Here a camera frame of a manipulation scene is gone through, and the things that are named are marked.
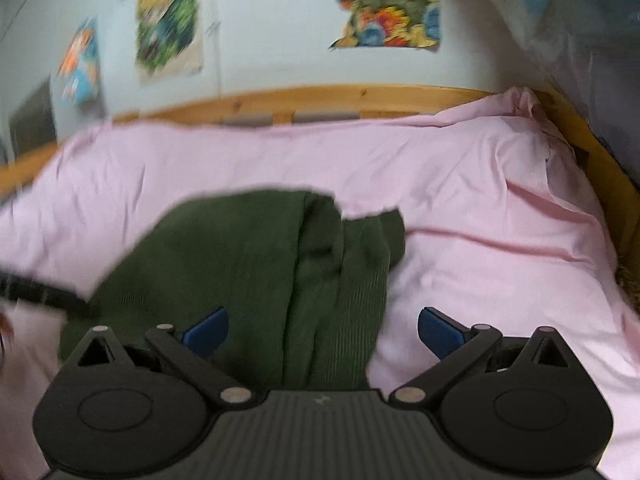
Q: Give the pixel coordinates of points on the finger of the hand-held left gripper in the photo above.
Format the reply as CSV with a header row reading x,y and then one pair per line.
x,y
45,294

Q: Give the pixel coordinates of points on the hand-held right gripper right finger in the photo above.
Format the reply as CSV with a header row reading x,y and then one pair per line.
x,y
440,332

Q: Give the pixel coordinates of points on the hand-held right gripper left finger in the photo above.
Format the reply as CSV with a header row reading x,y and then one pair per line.
x,y
207,332

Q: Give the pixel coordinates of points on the clear plastic bag of clothes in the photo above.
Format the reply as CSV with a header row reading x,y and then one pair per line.
x,y
575,35

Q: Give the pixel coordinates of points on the pink blanket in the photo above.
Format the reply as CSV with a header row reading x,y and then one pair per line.
x,y
475,210

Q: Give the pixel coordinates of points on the dark grey window panel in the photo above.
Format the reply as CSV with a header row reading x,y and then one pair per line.
x,y
32,120

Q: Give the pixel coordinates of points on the orange figure wall poster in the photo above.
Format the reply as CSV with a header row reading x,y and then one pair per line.
x,y
80,60

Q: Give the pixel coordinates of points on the wooden bed frame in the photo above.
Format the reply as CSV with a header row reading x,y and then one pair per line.
x,y
325,100

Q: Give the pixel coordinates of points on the blond figure green wall poster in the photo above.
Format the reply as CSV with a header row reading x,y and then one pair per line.
x,y
167,30

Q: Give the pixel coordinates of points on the mushroom print wall poster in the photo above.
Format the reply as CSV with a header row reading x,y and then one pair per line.
x,y
390,5

